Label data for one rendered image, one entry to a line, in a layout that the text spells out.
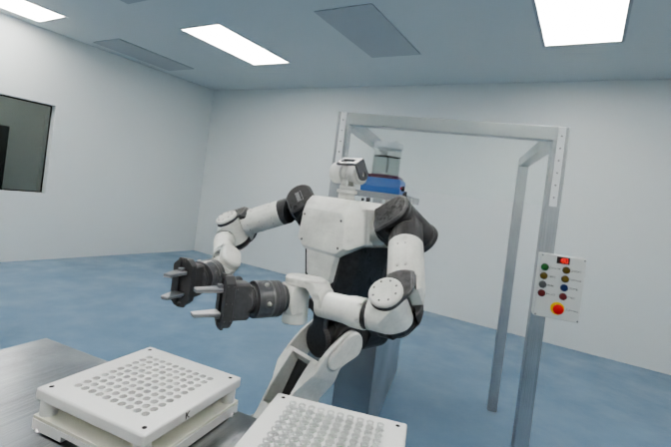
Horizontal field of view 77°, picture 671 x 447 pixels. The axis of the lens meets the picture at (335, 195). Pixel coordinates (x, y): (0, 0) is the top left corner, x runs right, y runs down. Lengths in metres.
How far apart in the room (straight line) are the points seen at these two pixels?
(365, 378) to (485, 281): 3.24
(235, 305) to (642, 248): 4.69
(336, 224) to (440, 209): 4.35
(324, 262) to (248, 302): 0.31
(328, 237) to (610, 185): 4.34
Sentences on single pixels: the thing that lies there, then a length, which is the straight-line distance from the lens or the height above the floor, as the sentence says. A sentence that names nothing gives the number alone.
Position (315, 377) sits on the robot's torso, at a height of 0.82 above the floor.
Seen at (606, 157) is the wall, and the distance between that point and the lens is 5.32.
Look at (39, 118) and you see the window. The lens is 6.61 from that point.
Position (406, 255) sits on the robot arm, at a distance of 1.02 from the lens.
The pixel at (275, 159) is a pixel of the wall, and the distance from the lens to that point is 6.85.
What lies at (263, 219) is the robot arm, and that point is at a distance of 1.48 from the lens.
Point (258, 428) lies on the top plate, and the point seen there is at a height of 0.94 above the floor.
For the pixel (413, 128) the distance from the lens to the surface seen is 2.03.
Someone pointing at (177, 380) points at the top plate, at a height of 0.94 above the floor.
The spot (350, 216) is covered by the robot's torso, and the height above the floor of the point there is 1.27.
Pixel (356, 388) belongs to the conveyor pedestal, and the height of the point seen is 0.33.
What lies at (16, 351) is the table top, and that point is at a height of 0.87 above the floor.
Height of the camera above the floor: 1.33
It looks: level
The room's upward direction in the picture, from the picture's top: 7 degrees clockwise
